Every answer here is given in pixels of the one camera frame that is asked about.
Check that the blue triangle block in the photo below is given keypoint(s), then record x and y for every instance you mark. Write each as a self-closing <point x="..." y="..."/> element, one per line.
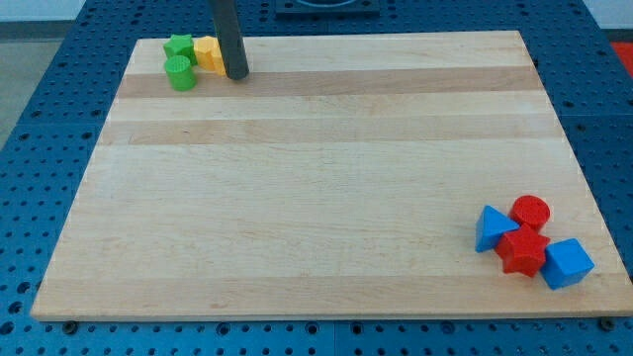
<point x="490" y="227"/>

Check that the red cylinder block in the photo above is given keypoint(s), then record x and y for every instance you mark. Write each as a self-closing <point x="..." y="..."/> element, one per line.
<point x="530" y="210"/>

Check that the green cylinder block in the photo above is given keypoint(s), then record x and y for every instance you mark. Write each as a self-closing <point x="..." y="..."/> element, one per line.
<point x="180" y="74"/>

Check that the blue cube block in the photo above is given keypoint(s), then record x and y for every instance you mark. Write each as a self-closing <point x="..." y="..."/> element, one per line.
<point x="567" y="263"/>

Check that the red object at edge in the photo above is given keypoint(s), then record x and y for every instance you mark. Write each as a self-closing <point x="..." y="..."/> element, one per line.
<point x="624" y="51"/>

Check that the yellow block behind rod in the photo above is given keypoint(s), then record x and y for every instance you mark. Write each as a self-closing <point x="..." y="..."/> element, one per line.
<point x="218" y="62"/>

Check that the green star block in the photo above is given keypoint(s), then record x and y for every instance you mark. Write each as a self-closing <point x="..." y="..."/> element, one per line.
<point x="181" y="45"/>

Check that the yellow hexagon block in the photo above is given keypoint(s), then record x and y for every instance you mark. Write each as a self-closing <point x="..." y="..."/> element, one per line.
<point x="203" y="49"/>

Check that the red star block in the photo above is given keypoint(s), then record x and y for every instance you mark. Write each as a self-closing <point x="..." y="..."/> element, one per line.
<point x="522" y="251"/>

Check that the light wooden board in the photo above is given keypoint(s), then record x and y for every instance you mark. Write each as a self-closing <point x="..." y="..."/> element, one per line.
<point x="342" y="179"/>

